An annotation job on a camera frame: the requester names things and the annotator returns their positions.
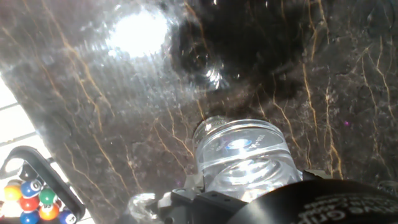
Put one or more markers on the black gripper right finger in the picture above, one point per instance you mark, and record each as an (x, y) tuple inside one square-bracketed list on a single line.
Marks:
[(317, 175)]

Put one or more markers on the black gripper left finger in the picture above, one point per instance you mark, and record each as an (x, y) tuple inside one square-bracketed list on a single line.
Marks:
[(205, 207)]

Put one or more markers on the dark marble pattern mat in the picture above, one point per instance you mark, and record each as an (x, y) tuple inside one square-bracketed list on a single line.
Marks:
[(124, 109)]

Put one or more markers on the black triangle ball rack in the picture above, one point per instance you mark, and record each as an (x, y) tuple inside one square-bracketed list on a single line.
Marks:
[(46, 174)]

